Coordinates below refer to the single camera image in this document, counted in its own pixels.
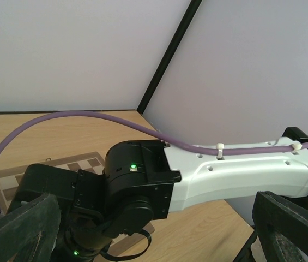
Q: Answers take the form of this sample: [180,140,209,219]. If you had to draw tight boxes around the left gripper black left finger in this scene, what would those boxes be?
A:
[0,195,61,261]

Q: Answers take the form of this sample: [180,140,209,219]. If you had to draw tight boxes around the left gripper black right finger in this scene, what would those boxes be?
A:
[252,192,308,261]

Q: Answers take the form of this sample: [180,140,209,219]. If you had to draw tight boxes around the black enclosure frame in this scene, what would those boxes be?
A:
[136,0,203,115]

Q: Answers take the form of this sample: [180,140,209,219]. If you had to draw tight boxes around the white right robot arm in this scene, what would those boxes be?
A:
[8,127,308,261]

